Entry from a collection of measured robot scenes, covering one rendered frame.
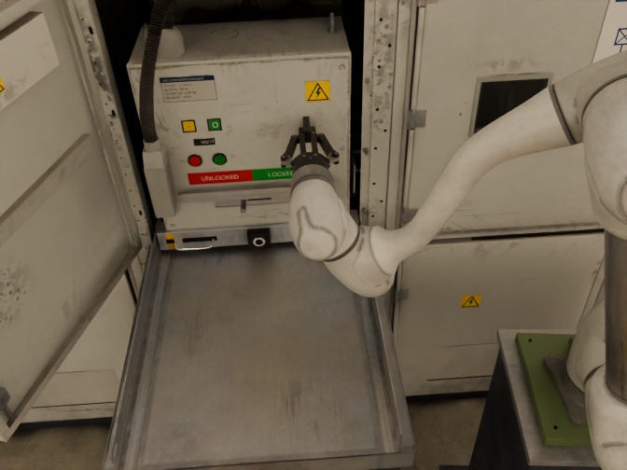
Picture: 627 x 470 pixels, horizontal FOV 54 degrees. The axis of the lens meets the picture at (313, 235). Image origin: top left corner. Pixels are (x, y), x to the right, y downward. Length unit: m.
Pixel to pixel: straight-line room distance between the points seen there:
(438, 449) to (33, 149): 1.63
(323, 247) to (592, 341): 0.59
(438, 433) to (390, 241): 1.25
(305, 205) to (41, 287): 0.65
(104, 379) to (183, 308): 0.72
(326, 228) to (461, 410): 1.43
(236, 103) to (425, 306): 0.90
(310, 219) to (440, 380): 1.29
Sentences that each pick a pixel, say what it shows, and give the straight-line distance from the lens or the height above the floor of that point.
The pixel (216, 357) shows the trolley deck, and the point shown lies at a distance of 1.46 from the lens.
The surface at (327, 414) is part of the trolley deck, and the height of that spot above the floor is 0.85.
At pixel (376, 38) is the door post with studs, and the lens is 1.45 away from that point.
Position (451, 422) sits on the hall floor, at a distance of 2.38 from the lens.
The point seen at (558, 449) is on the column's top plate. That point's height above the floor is 0.75.
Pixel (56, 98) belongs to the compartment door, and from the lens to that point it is 1.46.
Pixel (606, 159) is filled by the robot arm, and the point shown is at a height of 1.54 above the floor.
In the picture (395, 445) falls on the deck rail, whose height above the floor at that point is 0.85.
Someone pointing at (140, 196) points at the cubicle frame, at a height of 1.01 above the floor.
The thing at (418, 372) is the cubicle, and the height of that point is 0.20.
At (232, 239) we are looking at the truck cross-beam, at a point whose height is 0.89.
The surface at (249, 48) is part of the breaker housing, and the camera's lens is 1.47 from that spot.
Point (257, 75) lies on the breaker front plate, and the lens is 1.43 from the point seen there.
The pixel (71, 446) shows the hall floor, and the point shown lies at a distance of 2.48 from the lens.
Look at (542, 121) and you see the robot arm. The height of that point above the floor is 1.49.
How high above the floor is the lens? 1.98
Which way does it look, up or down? 41 degrees down
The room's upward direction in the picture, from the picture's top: 2 degrees counter-clockwise
